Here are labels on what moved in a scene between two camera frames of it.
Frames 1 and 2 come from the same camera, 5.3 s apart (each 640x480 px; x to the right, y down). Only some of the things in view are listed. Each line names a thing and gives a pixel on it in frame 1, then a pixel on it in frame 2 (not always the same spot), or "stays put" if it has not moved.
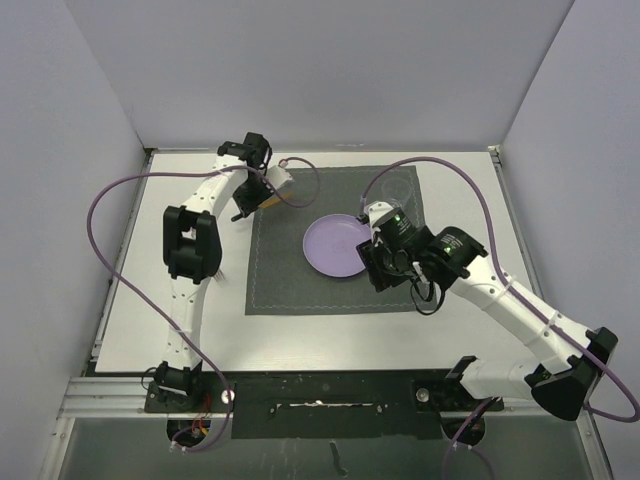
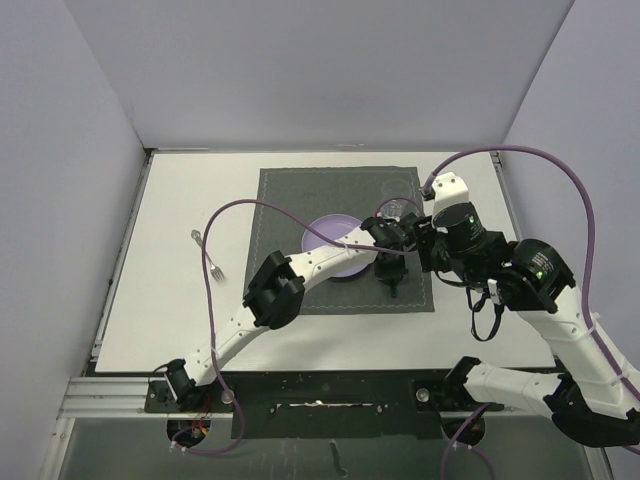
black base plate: [328, 405] stays put
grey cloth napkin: [282, 280] stays put
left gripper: [245, 204] -> [386, 274]
